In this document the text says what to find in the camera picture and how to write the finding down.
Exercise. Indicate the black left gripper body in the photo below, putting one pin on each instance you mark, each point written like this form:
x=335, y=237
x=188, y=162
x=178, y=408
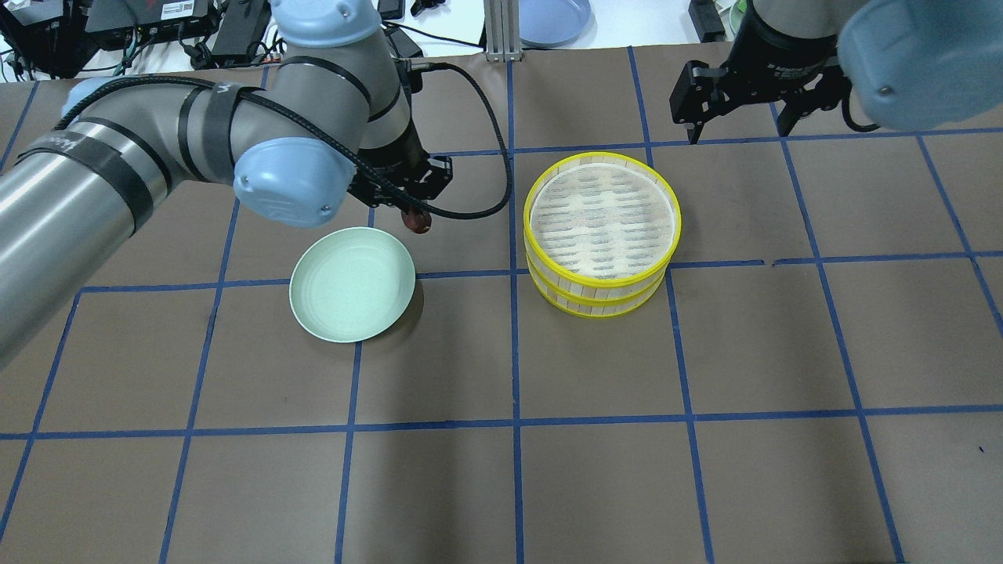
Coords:
x=402, y=153

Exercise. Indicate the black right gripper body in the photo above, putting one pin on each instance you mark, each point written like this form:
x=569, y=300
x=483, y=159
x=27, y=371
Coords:
x=783, y=53

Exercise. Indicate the dark red bun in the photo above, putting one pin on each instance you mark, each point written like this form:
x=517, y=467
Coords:
x=417, y=220

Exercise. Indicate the yellow top steamer layer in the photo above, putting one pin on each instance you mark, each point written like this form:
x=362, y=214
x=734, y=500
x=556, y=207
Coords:
x=601, y=220

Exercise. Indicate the yellow steamer layer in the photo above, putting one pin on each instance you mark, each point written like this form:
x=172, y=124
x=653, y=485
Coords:
x=601, y=220
x=590, y=301

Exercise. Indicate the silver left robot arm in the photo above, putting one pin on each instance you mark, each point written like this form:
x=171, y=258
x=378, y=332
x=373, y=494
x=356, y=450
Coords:
x=336, y=121

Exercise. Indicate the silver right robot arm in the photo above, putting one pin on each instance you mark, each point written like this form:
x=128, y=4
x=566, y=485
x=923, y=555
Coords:
x=902, y=65

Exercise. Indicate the yellow bottom steamer layer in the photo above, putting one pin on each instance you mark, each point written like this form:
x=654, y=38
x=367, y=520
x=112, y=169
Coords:
x=590, y=301

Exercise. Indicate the light green round plate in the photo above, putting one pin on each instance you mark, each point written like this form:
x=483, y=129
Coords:
x=352, y=285

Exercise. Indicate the blue round plate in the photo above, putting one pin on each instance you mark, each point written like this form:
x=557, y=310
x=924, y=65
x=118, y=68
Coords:
x=550, y=24

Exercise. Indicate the black power brick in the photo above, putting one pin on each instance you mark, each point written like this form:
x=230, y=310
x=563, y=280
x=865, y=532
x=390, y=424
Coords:
x=242, y=28

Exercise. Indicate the aluminium frame post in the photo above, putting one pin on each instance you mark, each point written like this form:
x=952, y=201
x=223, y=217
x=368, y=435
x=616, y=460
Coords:
x=501, y=24

